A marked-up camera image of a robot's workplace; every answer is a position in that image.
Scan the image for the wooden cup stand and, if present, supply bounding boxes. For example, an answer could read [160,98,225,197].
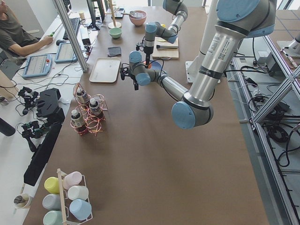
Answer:
[106,0,122,29]

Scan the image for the green bowl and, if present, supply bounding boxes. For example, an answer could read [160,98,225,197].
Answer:
[109,28,122,38]

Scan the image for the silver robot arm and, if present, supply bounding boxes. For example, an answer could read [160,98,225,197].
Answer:
[143,0,188,65]
[120,0,277,129]

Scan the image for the black keyboard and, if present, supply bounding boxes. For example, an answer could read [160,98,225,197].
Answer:
[62,17,80,40]

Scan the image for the cream rabbit tray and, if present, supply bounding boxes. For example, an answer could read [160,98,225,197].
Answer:
[89,57,120,83]

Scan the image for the black monitor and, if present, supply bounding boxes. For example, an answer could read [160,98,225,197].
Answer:
[86,0,105,26]

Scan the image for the paper cup with pens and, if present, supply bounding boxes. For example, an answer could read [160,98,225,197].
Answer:
[14,193,32,209]

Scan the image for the blue plate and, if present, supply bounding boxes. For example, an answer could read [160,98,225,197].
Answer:
[150,60,162,70]

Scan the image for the white cup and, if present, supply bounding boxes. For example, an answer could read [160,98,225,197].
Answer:
[67,185,89,201]

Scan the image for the tea bottle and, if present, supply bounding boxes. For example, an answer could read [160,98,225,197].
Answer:
[89,98,104,119]
[71,109,88,135]
[76,89,90,105]

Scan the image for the pink cup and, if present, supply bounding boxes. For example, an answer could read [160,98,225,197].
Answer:
[62,171,83,189]

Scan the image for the pink bowl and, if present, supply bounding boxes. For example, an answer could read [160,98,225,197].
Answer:
[129,10,147,26]

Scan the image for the seated person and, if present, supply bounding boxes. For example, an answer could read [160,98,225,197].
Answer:
[0,0,53,57]

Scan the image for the blue cup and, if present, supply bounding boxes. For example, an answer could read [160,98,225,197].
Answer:
[69,199,92,220]

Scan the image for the copper wire bottle rack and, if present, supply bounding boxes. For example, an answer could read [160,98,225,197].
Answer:
[70,83,108,136]

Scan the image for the wooden cutting board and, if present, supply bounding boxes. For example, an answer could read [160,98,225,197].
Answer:
[152,37,179,59]

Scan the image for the grey cloth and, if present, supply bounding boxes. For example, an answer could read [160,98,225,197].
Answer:
[107,46,121,57]

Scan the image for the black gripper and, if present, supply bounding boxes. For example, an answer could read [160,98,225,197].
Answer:
[143,41,154,65]
[120,67,138,90]

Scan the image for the grey cup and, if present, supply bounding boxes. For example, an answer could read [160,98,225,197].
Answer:
[42,194,61,210]

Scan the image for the metal ice scoop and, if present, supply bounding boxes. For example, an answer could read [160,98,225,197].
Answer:
[121,11,144,18]

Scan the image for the green cup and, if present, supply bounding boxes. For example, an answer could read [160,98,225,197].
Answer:
[43,210,63,225]

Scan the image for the clear ice cubes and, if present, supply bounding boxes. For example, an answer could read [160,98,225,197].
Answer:
[130,11,144,19]

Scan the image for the yellow cup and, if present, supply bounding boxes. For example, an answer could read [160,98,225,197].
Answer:
[44,177,60,194]

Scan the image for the blue teach pendant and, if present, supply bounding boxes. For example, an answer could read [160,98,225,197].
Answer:
[54,43,77,64]
[22,54,52,79]

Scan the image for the white cup rack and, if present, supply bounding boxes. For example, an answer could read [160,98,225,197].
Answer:
[57,168,94,225]

